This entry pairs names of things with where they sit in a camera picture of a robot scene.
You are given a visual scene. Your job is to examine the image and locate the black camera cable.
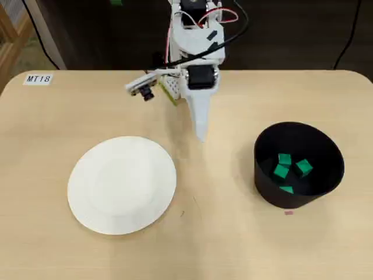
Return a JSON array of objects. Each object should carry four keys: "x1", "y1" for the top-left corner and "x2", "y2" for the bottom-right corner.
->
[{"x1": 144, "y1": 0, "x2": 250, "y2": 74}]

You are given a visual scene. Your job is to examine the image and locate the wooden frame furniture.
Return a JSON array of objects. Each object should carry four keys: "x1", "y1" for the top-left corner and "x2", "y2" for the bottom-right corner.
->
[{"x1": 0, "y1": 5, "x2": 37, "y2": 96}]

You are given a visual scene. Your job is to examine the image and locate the red shoulder servo wires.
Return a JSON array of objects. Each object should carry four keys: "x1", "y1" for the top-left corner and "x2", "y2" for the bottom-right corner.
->
[{"x1": 164, "y1": 27, "x2": 173, "y2": 64}]

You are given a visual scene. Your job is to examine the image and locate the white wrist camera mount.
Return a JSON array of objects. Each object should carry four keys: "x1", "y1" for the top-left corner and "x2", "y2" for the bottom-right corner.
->
[{"x1": 125, "y1": 67, "x2": 181, "y2": 103}]

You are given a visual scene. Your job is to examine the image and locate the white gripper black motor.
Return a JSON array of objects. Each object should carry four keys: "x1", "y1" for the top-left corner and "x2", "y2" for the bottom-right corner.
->
[{"x1": 180, "y1": 56, "x2": 226, "y2": 144}]

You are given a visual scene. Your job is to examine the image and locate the yellow-green tape strip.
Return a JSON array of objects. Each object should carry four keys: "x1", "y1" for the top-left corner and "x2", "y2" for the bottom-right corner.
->
[{"x1": 158, "y1": 81, "x2": 178, "y2": 107}]

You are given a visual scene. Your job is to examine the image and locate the red black gripper servo wires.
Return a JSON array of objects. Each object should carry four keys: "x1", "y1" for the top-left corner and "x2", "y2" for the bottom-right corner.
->
[{"x1": 198, "y1": 8, "x2": 240, "y2": 29}]

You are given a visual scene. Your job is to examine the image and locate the white MT18 label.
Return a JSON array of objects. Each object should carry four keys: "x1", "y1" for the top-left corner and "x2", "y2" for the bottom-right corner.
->
[{"x1": 23, "y1": 72, "x2": 54, "y2": 86}]

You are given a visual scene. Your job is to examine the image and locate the white perforated base plate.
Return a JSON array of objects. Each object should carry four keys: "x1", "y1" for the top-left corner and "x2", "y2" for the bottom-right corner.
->
[{"x1": 159, "y1": 76, "x2": 182, "y2": 100}]

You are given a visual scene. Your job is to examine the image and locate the black pot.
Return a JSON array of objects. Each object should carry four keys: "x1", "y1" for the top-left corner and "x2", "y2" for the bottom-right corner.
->
[{"x1": 253, "y1": 121, "x2": 346, "y2": 210}]

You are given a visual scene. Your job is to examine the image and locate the black background cable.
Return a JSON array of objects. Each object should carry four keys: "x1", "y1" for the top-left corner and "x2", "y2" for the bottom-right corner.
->
[
  {"x1": 24, "y1": 0, "x2": 61, "y2": 70},
  {"x1": 333, "y1": 0, "x2": 362, "y2": 70}
]

